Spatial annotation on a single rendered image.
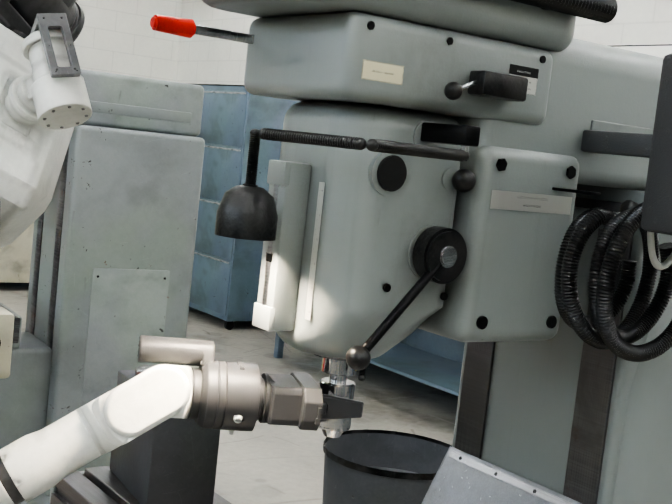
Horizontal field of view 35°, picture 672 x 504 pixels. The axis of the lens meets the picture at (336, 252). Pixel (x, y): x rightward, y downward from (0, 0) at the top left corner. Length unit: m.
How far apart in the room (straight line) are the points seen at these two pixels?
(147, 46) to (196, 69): 0.60
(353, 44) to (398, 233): 0.24
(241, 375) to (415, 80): 0.43
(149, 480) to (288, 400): 0.51
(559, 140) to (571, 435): 0.44
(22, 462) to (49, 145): 0.41
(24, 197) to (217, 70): 9.17
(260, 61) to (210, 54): 9.31
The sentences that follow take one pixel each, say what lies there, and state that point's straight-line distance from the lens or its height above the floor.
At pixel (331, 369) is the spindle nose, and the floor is 1.29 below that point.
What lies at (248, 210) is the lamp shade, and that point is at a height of 1.49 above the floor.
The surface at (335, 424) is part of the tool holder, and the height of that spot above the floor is 1.22.
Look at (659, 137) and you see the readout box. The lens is 1.30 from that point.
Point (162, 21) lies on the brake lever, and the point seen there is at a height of 1.70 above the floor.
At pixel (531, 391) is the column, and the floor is 1.24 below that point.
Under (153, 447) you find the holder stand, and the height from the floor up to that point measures 1.05.
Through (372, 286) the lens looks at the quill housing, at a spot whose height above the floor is 1.41.
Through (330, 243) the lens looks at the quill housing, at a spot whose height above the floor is 1.46.
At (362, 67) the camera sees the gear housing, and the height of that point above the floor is 1.67.
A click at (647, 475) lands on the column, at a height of 1.16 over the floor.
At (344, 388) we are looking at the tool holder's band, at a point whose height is 1.26.
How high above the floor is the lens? 1.57
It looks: 6 degrees down
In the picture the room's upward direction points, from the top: 6 degrees clockwise
